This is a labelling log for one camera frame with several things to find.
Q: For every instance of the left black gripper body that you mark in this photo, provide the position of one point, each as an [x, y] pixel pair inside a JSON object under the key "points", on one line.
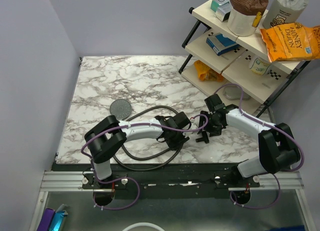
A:
{"points": [[176, 140]]}

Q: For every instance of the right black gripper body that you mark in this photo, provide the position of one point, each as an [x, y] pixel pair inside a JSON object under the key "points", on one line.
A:
{"points": [[212, 126]]}

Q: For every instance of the black T-shaped fitting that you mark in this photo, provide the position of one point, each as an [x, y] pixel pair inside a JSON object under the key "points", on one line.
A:
{"points": [[204, 137]]}

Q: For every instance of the grey shower head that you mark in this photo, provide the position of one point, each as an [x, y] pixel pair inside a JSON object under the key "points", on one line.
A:
{"points": [[120, 108]]}

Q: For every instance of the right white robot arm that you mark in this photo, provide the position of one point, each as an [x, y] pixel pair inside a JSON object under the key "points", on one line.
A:
{"points": [[276, 148]]}

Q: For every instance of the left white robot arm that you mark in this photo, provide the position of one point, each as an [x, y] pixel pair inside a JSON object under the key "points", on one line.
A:
{"points": [[109, 135]]}

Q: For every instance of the orange snack bag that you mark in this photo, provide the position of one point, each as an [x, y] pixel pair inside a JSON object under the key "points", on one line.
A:
{"points": [[205, 73]]}

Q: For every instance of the cream three-tier shelf rack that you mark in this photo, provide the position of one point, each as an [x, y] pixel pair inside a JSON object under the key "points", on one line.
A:
{"points": [[234, 65]]}

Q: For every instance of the blue box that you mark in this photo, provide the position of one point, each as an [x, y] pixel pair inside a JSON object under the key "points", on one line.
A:
{"points": [[220, 44]]}

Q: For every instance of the white round rim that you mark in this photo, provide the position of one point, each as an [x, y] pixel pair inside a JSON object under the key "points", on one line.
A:
{"points": [[143, 224]]}

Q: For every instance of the yellow clip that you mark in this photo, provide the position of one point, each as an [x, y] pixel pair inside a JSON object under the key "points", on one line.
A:
{"points": [[257, 19]]}

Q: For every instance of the silver small box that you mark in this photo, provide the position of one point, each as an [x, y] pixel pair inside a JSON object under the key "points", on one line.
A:
{"points": [[223, 12]]}

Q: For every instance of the orange honey dijon bag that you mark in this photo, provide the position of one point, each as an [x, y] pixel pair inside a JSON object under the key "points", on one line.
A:
{"points": [[291, 42]]}

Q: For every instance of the teal small box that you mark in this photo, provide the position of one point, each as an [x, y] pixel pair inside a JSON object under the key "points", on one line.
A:
{"points": [[215, 4]]}

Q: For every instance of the white cup brown lid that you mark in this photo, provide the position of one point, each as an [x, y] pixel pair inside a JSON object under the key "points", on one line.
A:
{"points": [[242, 15]]}

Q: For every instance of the grey cylindrical canister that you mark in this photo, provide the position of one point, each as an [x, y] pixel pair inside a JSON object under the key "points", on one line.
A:
{"points": [[284, 12]]}

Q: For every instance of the purple box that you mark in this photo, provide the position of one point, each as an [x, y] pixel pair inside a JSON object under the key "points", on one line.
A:
{"points": [[46, 219]]}

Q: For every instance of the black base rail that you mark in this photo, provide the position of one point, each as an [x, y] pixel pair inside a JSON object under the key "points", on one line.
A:
{"points": [[173, 181]]}

